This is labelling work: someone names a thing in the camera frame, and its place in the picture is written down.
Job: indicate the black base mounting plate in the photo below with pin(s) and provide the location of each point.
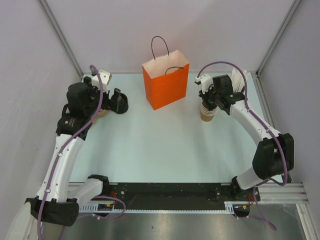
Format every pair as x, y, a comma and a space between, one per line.
179, 193

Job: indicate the white slotted cable duct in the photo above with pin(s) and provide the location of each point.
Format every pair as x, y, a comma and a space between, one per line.
209, 207

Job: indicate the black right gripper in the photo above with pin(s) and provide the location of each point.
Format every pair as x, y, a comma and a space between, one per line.
205, 104

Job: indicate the brown pulp cup carrier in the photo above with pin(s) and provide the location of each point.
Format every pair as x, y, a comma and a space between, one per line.
102, 113

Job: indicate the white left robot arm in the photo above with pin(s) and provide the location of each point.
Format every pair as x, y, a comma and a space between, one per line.
52, 203

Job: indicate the aluminium frame rail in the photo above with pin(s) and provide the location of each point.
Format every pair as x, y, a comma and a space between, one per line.
291, 193

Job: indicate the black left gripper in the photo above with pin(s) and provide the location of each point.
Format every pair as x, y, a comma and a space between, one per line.
91, 88

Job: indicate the orange paper bag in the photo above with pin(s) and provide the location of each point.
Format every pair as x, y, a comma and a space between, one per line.
165, 78

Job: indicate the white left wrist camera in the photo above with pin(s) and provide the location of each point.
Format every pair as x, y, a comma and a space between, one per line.
105, 77

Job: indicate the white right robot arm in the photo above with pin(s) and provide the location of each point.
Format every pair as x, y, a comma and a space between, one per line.
274, 155

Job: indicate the black lid stack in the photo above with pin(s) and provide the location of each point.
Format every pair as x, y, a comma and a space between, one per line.
123, 104

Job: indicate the stacked brown paper cups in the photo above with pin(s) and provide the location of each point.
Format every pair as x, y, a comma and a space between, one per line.
207, 115

